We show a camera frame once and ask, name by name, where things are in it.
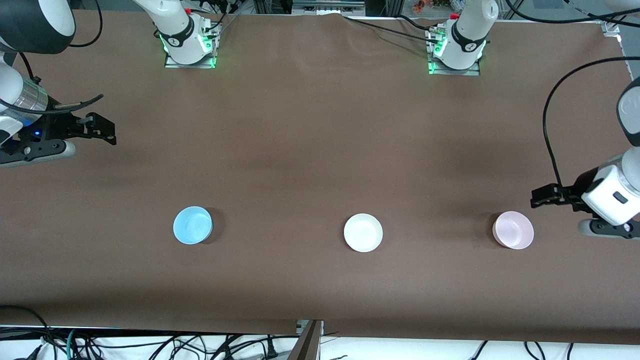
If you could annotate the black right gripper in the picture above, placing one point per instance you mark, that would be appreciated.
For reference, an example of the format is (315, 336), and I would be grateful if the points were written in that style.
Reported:
(56, 126)

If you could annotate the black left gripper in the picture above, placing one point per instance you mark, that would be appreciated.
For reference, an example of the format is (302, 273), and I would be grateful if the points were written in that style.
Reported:
(570, 192)

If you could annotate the pink bowl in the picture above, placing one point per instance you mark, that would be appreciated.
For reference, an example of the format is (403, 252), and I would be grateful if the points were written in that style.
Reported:
(514, 230)

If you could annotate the light blue bowl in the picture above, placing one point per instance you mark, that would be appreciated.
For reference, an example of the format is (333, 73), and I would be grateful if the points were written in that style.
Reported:
(192, 225)

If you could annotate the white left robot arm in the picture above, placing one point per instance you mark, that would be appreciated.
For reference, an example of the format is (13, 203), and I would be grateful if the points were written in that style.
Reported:
(470, 30)

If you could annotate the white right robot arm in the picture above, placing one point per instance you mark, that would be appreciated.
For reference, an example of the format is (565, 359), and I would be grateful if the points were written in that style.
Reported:
(185, 30)

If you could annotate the white bowl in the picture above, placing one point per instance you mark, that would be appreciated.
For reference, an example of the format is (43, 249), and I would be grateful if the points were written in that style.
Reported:
(363, 232)

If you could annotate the brown table cover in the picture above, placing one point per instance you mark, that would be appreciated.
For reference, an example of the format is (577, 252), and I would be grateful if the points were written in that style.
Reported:
(300, 150)

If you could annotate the colourful toy pile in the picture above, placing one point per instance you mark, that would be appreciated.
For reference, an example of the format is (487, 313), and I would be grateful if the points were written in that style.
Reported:
(435, 4)

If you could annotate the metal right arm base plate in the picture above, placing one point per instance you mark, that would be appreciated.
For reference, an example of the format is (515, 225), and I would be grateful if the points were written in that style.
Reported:
(172, 62)

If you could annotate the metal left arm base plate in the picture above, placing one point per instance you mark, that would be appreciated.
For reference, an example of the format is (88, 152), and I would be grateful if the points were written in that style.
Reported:
(452, 71)

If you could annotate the metal corner bracket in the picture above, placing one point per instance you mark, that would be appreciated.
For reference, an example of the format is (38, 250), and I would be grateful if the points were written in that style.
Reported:
(611, 29)

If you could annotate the aluminium frame rail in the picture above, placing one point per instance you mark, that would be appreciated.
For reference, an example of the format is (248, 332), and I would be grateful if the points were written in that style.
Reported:
(325, 6)

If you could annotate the aluminium profile post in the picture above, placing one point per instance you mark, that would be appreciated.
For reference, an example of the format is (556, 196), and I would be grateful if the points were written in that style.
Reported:
(307, 345)

